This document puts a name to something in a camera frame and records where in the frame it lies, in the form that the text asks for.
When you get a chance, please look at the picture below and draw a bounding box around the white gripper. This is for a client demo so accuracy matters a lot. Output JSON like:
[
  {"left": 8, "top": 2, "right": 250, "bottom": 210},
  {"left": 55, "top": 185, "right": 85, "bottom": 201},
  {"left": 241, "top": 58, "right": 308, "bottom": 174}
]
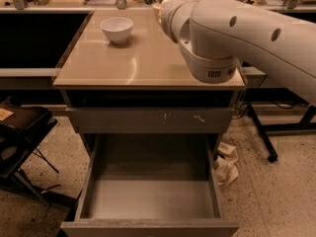
[{"left": 152, "top": 0, "right": 199, "bottom": 42}]

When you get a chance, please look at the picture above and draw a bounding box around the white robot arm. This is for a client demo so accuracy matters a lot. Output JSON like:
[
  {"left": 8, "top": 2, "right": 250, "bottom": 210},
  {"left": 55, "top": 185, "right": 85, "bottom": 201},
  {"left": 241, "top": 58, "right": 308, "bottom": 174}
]
[{"left": 155, "top": 0, "right": 316, "bottom": 106}]

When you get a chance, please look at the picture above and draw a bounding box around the beige counter cabinet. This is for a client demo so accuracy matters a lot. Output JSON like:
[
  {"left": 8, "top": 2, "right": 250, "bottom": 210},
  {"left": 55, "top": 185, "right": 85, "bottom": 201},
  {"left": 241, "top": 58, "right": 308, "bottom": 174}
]
[{"left": 51, "top": 8, "right": 247, "bottom": 156}]

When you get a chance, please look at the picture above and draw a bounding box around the grey top drawer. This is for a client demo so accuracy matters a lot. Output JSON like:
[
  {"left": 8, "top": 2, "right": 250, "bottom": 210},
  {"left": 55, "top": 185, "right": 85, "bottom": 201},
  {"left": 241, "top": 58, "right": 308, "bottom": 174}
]
[{"left": 66, "top": 108, "right": 233, "bottom": 134}]

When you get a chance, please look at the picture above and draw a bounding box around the grey open middle drawer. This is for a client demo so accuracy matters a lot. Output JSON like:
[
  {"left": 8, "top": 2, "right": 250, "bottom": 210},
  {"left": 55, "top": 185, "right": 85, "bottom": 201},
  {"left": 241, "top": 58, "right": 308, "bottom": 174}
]
[{"left": 61, "top": 134, "right": 239, "bottom": 237}]

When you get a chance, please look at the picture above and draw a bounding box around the white ceramic bowl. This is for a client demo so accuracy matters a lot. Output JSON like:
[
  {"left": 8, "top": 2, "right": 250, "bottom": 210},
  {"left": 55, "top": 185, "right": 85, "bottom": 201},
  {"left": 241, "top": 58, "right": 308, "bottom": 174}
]
[{"left": 100, "top": 17, "right": 133, "bottom": 43}]

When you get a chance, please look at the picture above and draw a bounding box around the black table leg stand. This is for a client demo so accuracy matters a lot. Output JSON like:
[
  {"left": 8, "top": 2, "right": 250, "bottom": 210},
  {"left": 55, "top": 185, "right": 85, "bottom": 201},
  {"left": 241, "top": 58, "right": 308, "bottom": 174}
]
[{"left": 247, "top": 104, "right": 277, "bottom": 163}]

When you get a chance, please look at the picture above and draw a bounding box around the crumpled white cloth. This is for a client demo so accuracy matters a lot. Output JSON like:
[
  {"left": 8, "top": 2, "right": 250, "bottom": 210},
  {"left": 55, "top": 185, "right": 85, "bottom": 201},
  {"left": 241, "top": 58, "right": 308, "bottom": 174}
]
[{"left": 214, "top": 142, "right": 239, "bottom": 188}]

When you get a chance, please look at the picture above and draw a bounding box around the black folding chair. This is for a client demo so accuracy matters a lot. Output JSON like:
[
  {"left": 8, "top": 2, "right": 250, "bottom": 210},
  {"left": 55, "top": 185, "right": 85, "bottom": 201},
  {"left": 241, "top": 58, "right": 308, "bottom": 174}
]
[{"left": 0, "top": 97, "right": 58, "bottom": 206}]

